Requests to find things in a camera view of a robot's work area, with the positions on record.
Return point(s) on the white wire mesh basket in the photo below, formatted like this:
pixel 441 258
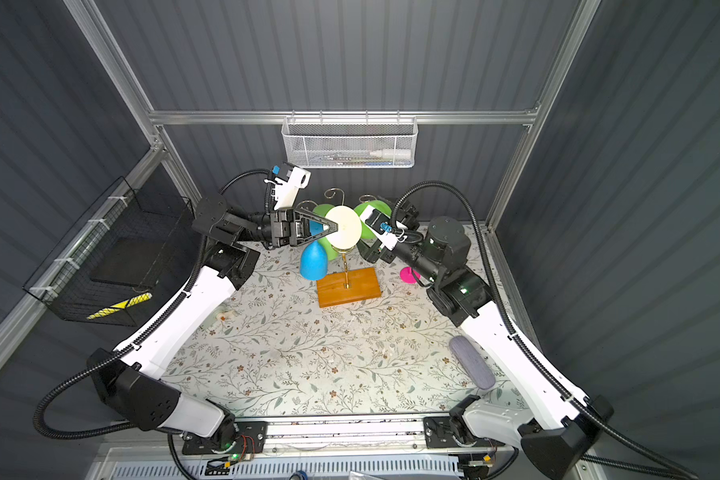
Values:
pixel 363 141

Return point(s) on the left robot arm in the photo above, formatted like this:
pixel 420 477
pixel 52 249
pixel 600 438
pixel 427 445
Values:
pixel 131 384

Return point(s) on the pink wine glass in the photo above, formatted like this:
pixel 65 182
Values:
pixel 408 275

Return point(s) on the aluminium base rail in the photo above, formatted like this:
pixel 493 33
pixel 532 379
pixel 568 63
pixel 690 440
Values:
pixel 308 436

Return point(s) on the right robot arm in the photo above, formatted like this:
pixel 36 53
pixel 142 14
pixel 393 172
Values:
pixel 554 436

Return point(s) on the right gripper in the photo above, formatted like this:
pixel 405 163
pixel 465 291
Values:
pixel 373 253

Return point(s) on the gold wire glass rack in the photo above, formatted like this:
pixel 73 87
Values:
pixel 343 285

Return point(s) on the blue wine glass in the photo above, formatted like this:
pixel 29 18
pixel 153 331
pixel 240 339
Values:
pixel 314 261

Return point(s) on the purple oblong case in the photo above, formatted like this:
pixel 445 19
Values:
pixel 473 363

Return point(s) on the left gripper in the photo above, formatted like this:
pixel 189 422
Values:
pixel 287 228

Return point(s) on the black wire basket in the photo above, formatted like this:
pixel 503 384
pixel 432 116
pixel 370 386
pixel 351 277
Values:
pixel 133 251

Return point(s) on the floral table mat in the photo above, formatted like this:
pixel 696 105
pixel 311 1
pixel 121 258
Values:
pixel 271 350

